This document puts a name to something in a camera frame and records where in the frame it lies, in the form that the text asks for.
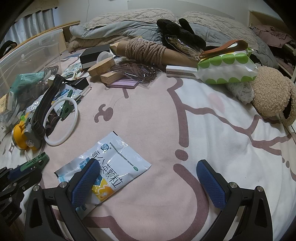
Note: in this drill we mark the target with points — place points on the open wardrobe shelf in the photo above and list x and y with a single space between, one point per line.
275 33

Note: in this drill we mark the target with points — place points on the grey blue duvet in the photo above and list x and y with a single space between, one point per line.
113 32

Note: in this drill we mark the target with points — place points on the blue white medicine sachet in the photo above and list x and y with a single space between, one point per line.
119 164

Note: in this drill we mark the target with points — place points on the beige fluffy plush toy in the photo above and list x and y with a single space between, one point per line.
274 95

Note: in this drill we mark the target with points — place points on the teal plastic bag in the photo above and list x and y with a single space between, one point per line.
26 80

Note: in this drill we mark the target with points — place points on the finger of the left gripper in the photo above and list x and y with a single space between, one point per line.
13 185

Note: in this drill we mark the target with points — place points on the patterned bed sheet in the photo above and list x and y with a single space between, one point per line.
173 124

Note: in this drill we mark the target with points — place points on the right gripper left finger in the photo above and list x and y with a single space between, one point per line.
41 223

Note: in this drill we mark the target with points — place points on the beige quilted pillow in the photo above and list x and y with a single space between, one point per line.
222 23
150 15

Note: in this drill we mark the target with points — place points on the yellow grey headlamp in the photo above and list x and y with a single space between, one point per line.
28 133

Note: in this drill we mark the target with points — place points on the clear plastic storage bin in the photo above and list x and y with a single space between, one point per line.
30 58

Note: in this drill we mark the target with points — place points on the wooden bedside shelf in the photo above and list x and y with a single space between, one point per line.
58 30

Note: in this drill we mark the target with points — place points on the small wooden block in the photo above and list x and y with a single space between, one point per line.
111 77

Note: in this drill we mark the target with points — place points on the green clothespin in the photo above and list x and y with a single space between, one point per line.
67 108
38 162

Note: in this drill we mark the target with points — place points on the brown hair claw clip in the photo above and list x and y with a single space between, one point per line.
52 70

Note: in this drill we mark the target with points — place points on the clear plastic cup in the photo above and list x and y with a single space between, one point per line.
103 55

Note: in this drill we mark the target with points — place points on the cardboard cone with rope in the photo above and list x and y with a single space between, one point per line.
149 52

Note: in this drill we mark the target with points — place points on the white matchbox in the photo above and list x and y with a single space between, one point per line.
181 72

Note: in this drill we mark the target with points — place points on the black sun visor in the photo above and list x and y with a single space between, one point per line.
6 47

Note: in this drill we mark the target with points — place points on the black gift box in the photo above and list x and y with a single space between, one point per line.
89 57

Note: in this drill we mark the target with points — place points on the green dotted plastic bag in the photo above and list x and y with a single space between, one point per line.
234 67

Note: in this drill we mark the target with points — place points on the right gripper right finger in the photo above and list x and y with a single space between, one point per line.
255 222

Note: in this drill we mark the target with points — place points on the grey curtain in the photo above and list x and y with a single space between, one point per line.
30 26

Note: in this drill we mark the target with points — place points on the purple notepad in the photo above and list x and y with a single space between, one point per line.
124 83

